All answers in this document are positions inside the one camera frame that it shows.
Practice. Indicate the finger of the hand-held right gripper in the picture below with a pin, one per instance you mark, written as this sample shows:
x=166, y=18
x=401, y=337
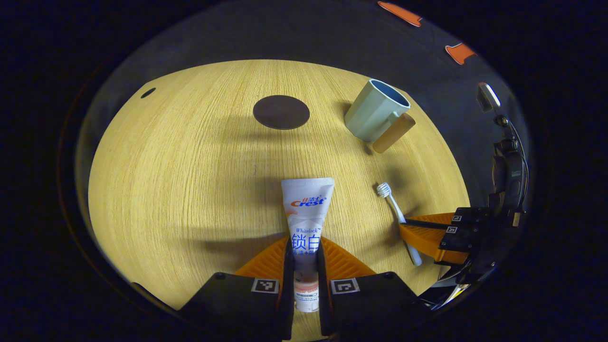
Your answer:
x=427, y=240
x=470, y=215

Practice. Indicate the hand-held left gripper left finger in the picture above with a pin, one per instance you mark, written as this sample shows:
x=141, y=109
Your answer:
x=286, y=304

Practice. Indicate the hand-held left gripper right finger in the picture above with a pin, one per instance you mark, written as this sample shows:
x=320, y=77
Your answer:
x=324, y=304

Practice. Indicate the white toothbrush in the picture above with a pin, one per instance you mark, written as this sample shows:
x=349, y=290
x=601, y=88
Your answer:
x=395, y=205

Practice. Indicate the white toothpaste tube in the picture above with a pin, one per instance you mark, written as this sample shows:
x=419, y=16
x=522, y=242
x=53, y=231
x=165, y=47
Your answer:
x=307, y=213

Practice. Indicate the dark brown round coaster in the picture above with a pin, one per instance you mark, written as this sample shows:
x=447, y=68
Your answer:
x=281, y=112

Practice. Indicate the black backdrop cloth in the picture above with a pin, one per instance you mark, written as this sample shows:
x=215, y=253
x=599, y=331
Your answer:
x=285, y=33

